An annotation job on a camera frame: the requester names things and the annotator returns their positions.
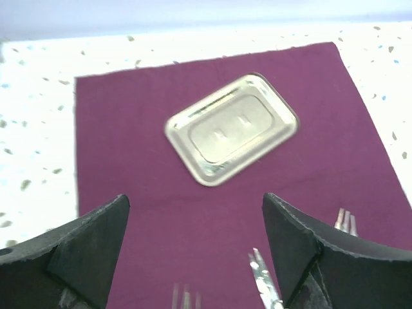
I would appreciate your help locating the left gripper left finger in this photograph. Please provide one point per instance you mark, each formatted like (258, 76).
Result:
(71, 266)

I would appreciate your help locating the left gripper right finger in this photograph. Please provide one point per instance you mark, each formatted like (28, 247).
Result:
(318, 266)

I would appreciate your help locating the steel scalpel handle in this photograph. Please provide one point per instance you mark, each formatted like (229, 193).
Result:
(346, 222)

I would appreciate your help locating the steel scissors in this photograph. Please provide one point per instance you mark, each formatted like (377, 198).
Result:
(265, 285)

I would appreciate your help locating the wide steel tweezers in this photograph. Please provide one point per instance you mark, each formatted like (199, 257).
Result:
(184, 299)

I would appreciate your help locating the steel instrument tray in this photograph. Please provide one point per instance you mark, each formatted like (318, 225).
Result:
(230, 129)

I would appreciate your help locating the purple cloth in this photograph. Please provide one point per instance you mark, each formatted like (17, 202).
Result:
(182, 232)

